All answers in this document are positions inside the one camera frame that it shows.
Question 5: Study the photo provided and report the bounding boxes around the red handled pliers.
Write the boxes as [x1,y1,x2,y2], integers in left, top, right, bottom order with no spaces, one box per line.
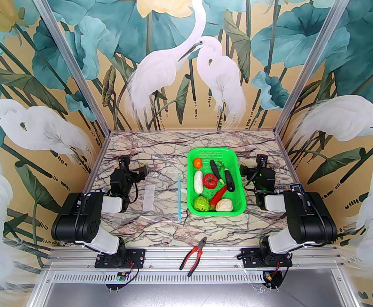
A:
[179,236,207,277]

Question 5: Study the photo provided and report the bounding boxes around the small green circuit board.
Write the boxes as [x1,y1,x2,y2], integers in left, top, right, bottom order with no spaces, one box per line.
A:
[106,269,132,290]

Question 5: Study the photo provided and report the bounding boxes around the red toy chili pepper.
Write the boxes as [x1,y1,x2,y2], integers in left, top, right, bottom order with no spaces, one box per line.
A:
[209,185,228,206]

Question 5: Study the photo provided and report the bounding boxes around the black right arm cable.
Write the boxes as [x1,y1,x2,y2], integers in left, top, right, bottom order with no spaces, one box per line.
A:
[244,168,270,197]

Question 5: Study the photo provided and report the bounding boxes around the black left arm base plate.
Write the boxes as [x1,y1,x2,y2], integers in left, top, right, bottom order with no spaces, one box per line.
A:
[94,248,146,269]

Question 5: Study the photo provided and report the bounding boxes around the red toy tomato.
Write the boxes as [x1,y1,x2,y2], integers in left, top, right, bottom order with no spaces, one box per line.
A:
[203,173,218,189]

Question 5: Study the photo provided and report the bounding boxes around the white toy cauliflower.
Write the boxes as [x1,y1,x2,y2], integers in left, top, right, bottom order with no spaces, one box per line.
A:
[215,199,233,212]

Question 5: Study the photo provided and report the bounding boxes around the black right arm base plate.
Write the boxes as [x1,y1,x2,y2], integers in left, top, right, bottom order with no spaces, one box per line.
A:
[240,248,293,268]

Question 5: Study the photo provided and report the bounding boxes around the aluminium frame rail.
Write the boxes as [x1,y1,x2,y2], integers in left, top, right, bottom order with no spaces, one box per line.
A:
[43,247,347,271]

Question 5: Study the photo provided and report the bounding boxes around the dark purple toy eggplant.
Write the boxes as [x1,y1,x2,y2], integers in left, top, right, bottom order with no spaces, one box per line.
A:
[220,162,235,193]
[210,160,223,183]

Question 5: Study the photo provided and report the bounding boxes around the grey keypad device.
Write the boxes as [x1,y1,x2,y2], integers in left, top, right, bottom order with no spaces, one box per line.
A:
[276,184,305,193]

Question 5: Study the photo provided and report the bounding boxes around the black bracket with wired connector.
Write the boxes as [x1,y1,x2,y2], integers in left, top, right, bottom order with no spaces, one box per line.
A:
[263,270,283,290]

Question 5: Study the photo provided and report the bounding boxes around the green toy cabbage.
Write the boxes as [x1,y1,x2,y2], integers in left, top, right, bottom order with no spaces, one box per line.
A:
[194,195,210,212]

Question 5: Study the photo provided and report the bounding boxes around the green plastic basket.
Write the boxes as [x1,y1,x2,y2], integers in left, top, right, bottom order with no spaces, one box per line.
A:
[186,148,246,217]

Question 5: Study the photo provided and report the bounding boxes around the clear zip-top bag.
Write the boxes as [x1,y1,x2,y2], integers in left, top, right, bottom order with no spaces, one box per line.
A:
[110,171,187,228]

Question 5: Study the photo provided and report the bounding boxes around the slotted silver metal panel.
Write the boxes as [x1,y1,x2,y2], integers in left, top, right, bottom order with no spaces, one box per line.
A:
[28,270,347,307]

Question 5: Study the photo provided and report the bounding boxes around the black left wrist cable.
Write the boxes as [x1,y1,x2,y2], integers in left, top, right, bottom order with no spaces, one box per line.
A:
[123,177,139,211]

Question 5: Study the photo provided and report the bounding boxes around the aluminium frame post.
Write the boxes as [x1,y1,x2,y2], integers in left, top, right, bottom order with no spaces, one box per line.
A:
[274,0,355,135]
[24,0,112,135]

